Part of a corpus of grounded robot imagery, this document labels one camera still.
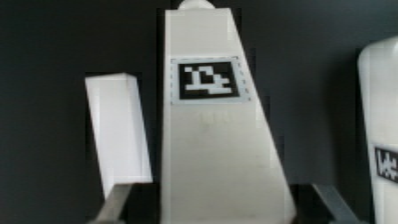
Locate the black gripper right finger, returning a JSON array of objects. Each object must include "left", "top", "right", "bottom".
[{"left": 290, "top": 184, "right": 362, "bottom": 224}]

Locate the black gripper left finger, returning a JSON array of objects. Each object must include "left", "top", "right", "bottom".
[{"left": 87, "top": 183, "right": 160, "bottom": 224}]

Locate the white desk leg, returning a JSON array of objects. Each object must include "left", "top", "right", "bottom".
[
  {"left": 85, "top": 73, "right": 153, "bottom": 196},
  {"left": 160, "top": 0, "right": 297, "bottom": 224}
]

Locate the white desk leg block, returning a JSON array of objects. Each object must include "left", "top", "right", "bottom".
[{"left": 357, "top": 36, "right": 398, "bottom": 224}]

